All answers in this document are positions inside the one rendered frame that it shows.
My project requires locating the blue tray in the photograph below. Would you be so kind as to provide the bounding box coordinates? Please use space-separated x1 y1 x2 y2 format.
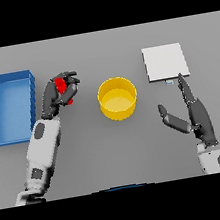
0 68 46 148

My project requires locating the pale square measuring scale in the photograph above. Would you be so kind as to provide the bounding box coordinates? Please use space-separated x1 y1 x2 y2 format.
140 41 192 89

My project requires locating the red beaker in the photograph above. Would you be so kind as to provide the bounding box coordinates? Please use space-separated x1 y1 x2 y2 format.
53 75 74 107

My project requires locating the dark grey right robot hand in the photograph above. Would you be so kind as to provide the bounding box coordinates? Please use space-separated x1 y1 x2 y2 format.
152 67 220 156

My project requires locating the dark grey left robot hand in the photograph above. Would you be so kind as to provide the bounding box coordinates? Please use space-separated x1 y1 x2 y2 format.
34 69 86 122

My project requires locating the yellow bowl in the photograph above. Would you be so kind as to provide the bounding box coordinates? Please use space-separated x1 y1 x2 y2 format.
94 74 142 124

